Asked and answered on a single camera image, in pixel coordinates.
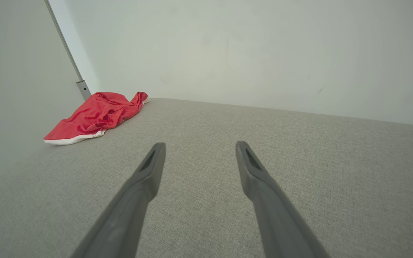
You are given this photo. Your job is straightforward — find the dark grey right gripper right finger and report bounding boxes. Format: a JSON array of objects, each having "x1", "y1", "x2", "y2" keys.
[{"x1": 235, "y1": 141, "x2": 331, "y2": 258}]

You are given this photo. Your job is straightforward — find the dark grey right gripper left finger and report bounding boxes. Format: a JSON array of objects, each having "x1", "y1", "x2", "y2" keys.
[{"x1": 70, "y1": 142, "x2": 166, "y2": 258}]

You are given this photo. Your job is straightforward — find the red shorts with white trim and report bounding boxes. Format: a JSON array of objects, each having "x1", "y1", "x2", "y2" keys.
[{"x1": 43, "y1": 91, "x2": 149, "y2": 145}]

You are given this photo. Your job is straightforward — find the grey metal partition post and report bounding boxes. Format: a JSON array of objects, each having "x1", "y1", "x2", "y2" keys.
[{"x1": 44, "y1": 0, "x2": 91, "y2": 101}]

